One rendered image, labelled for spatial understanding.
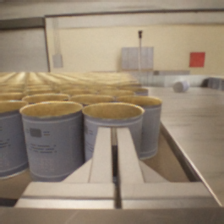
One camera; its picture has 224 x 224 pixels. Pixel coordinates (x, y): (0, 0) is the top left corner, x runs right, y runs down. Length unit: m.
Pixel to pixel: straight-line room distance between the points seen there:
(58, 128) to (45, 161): 0.04
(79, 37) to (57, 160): 9.51
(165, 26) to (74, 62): 5.11
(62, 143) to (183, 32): 9.80
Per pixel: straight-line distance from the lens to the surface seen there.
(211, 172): 0.30
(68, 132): 0.18
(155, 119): 0.23
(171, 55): 9.62
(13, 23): 10.73
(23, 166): 0.23
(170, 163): 0.24
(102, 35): 9.44
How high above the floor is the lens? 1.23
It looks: 15 degrees down
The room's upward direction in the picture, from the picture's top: 1 degrees counter-clockwise
